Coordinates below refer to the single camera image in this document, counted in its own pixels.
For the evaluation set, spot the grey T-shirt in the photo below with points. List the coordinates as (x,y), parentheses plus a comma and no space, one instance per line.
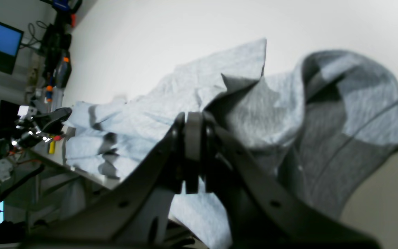
(319,130)

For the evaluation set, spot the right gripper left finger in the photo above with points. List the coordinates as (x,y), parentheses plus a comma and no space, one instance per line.
(132,216)

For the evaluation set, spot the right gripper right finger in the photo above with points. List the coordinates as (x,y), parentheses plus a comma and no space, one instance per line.
(261,213)

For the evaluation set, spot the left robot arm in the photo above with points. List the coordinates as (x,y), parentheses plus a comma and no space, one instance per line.
(7,165)

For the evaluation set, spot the blue clamp right edge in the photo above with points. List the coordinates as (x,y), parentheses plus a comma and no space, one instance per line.
(65,11)

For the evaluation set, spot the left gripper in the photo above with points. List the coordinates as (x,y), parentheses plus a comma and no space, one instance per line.
(32,127)

